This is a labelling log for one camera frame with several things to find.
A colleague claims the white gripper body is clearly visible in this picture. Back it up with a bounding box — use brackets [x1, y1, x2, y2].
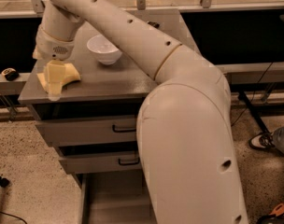
[35, 25, 76, 61]

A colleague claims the yellow sponge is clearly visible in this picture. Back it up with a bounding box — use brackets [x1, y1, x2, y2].
[37, 63, 81, 92]

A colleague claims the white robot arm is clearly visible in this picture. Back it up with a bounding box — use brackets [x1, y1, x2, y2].
[35, 0, 249, 224]

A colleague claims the grey drawer cabinet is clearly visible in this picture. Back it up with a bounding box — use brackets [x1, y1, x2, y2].
[18, 8, 199, 185]

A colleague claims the grey top drawer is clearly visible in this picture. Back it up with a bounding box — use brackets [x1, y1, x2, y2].
[36, 115, 136, 147]

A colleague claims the grey middle drawer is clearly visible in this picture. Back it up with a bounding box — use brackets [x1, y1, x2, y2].
[59, 151, 141, 174]

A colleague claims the grey open bottom drawer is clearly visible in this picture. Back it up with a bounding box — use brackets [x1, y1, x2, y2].
[78, 170, 157, 224]

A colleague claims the black tape measure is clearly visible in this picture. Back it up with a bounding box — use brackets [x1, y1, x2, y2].
[1, 68, 20, 81]

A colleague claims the white bowl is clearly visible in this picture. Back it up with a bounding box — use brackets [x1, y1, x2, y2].
[87, 35, 122, 65]

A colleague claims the black snack bar packet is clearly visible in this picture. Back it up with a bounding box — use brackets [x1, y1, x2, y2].
[147, 21, 160, 29]

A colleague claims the grey black sneaker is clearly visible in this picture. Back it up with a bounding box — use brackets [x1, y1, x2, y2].
[248, 133, 275, 150]

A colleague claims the person leg in jeans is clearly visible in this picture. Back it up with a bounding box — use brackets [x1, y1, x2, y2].
[273, 127, 284, 154]

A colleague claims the grey window ledge rail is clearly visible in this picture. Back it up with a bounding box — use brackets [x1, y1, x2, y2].
[0, 6, 284, 95]

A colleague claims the black cable on floor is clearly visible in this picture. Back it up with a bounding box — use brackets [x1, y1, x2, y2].
[230, 62, 274, 128]

